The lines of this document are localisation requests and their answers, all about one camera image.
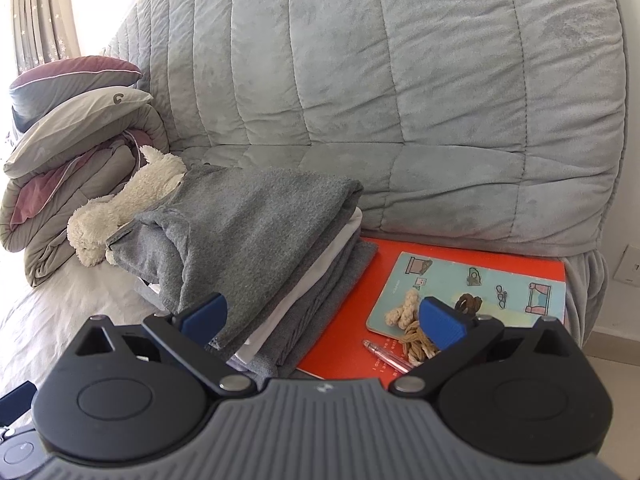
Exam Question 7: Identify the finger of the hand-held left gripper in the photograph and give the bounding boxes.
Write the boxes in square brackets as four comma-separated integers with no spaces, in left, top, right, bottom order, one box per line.
[0,381,37,428]

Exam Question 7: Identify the folded grey garment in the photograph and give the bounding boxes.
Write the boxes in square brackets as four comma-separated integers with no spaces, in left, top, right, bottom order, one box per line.
[240,237,378,378]

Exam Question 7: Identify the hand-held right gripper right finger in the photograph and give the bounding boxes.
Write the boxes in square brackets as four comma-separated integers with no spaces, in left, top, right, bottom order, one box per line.
[387,296,573,401]

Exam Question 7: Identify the tan hair ties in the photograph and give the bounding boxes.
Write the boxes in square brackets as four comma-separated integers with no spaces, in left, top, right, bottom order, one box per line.
[400,320,443,366]

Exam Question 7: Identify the light blue notebook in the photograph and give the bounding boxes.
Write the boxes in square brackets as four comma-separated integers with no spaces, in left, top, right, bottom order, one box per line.
[366,251,567,336]

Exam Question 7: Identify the clear pen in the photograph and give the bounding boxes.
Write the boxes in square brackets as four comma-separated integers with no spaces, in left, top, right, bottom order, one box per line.
[362,339,416,375]

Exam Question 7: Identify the folded grey duvet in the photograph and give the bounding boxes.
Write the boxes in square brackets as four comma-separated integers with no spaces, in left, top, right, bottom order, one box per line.
[0,110,173,288]

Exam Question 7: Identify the brown hair tie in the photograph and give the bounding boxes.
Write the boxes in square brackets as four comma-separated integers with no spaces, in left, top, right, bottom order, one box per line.
[454,294,483,317]

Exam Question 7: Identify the grey quilted headboard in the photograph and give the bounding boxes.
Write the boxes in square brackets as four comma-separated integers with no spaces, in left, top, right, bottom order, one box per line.
[102,0,628,348]

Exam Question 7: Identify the red notebook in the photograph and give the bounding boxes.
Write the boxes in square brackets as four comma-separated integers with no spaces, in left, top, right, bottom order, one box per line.
[295,236,567,381]

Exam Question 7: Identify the grey long-sleeve sweater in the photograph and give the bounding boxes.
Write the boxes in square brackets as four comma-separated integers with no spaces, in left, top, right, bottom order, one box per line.
[105,165,364,351]

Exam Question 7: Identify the grey star curtain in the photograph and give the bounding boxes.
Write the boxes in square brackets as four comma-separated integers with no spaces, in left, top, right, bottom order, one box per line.
[10,0,83,78]

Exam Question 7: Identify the maroon-backed grey pillow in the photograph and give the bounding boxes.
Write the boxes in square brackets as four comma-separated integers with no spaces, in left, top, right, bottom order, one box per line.
[9,56,144,133]

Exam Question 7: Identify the folded white garment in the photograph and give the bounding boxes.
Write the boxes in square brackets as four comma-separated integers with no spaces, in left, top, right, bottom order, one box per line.
[227,207,362,366]

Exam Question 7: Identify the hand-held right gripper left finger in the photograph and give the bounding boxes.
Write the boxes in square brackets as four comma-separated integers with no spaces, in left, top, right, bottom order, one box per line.
[70,291,257,401]

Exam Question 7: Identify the beige braided string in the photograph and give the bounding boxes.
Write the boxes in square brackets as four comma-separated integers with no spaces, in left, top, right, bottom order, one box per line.
[385,290,421,328]

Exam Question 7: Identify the wall socket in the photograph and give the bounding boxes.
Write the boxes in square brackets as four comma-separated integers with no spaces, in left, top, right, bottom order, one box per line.
[616,244,640,287]

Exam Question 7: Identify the white plush dog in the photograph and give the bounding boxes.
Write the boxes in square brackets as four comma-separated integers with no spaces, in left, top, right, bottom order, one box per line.
[66,145,188,267]

